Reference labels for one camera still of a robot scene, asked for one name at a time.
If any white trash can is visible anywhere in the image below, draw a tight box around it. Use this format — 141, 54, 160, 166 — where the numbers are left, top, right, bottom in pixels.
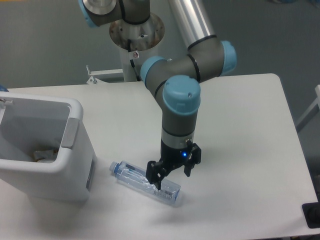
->
0, 91, 97, 201

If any white left floor bracket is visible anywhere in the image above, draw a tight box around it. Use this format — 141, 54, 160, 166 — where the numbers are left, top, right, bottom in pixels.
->
86, 65, 124, 84

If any trash inside can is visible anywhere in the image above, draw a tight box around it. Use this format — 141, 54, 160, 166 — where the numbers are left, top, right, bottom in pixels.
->
32, 148, 59, 163

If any black cable on pedestal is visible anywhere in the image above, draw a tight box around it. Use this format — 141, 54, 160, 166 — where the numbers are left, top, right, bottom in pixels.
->
126, 38, 142, 82

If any black clamp at table edge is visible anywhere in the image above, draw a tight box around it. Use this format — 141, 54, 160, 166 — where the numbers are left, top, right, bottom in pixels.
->
302, 202, 320, 229

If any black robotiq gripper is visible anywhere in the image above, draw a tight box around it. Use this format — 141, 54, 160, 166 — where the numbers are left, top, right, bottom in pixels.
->
145, 140, 202, 190

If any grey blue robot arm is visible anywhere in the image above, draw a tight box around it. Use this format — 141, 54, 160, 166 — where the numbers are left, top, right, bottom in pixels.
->
78, 0, 237, 189

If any clear plastic water bottle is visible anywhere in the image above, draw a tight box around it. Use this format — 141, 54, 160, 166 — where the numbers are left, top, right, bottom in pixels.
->
109, 161, 181, 205

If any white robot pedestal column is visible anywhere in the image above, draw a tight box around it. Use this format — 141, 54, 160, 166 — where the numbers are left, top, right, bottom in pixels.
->
109, 13, 165, 82

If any white frame at right edge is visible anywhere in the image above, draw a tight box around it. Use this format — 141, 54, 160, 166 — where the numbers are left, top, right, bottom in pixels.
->
295, 84, 320, 133

